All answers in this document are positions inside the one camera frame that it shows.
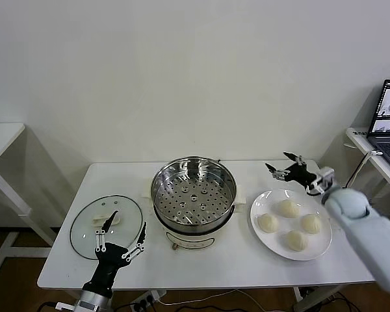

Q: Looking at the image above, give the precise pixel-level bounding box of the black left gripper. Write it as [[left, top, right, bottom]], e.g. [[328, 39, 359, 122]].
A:
[[83, 210, 148, 293]]

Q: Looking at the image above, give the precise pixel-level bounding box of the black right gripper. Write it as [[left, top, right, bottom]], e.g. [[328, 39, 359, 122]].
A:
[[265, 151, 318, 191]]

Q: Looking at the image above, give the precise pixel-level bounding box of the round glass pot lid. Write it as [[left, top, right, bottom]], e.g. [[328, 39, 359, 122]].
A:
[[70, 194, 144, 260]]

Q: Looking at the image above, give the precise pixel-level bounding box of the white steamed baozi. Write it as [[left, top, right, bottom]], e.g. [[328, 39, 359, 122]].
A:
[[300, 213, 322, 235], [285, 229, 309, 252], [257, 213, 280, 234], [277, 199, 300, 218]]

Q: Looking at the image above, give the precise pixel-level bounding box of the stainless steel steamer basket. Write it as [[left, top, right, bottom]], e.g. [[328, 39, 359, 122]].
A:
[[150, 157, 239, 228]]

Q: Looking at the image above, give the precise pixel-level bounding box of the cream electric cooker base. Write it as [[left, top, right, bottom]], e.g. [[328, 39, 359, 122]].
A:
[[141, 183, 248, 251]]

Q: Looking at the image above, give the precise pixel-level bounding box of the white power strip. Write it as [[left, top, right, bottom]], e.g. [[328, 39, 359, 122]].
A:
[[129, 289, 167, 309]]

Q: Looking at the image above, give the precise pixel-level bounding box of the white laptop side table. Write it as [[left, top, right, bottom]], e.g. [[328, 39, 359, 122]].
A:
[[345, 127, 390, 225]]

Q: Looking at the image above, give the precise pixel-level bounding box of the white round plate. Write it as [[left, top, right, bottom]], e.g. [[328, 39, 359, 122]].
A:
[[250, 188, 333, 261]]

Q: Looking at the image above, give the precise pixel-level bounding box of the grey open laptop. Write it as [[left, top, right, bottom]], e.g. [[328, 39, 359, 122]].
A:
[[366, 79, 390, 178]]

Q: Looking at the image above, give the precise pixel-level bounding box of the white empty side table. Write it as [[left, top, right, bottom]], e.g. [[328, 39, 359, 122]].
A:
[[0, 122, 64, 277]]

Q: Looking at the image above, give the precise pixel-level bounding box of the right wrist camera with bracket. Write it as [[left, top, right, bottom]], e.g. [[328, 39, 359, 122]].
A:
[[305, 166, 335, 196]]

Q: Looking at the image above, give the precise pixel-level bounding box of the laptop cable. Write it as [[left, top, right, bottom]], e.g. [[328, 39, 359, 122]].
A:
[[344, 149, 384, 189]]

